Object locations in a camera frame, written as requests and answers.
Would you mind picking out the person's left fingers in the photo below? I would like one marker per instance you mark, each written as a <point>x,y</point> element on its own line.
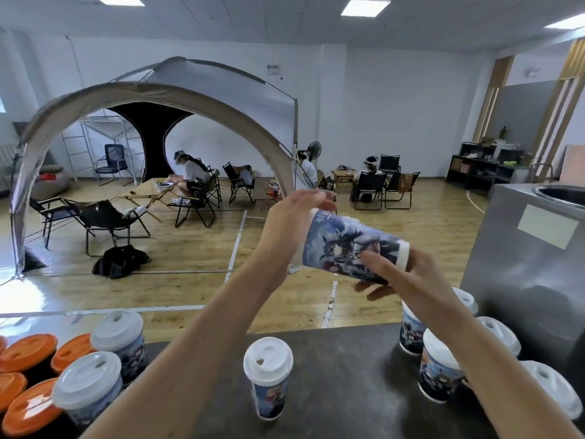
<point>317,199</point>

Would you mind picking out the black standing fan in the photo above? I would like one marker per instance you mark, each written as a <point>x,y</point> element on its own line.
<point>314,150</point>

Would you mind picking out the person's left hand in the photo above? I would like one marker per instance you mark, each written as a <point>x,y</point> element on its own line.
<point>283,233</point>

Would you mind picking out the black clothing pile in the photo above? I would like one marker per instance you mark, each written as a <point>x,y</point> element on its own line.
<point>121,262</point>

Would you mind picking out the pink board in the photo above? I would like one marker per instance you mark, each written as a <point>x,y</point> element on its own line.
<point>573,164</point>

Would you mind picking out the small wooden table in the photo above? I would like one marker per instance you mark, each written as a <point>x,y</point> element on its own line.
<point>343,174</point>

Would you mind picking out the black mesh office chair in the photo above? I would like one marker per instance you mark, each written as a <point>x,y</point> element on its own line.
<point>113,157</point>

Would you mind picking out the black folding camp chair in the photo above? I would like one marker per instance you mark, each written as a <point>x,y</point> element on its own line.
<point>201,201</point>
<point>389,163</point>
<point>235,178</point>
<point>368,185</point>
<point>402,182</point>
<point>50,212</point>

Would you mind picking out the printed cup with white lid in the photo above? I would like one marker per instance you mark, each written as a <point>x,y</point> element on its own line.
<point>411,331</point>
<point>436,368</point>
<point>268,379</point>
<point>500,336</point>
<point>555,388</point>
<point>121,340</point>
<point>87,390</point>

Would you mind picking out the black shelf unit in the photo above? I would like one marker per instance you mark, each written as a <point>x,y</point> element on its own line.
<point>484,166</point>

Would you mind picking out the person's left forearm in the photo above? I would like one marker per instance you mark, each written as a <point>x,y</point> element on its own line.
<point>183,365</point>

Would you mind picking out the person's right hand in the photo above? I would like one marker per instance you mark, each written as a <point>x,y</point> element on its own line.
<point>425,288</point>

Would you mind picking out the person's right forearm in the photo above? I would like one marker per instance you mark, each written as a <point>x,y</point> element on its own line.
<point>498,374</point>

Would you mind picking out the grey bean bag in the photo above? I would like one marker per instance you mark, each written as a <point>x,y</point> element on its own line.
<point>50,185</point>

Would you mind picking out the pale label sticker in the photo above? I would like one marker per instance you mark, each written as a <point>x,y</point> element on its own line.
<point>548,226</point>

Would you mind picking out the person's right thumb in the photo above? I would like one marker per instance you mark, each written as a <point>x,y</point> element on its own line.
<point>372,292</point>

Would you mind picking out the wooden folding table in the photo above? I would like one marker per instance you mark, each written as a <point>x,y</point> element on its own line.
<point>146,191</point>

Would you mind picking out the metal bunk frame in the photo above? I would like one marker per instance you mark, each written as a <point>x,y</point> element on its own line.
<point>103,127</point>

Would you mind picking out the stainless steel counter machine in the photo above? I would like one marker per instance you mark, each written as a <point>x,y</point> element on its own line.
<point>525,274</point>

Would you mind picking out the printed blue paper cup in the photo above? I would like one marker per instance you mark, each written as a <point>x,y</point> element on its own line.
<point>347,244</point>

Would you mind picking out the grey dome tent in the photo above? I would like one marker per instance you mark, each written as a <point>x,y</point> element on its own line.
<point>219,93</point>

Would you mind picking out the black reclining camp chair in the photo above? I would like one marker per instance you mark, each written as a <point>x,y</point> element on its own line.
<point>103,217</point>

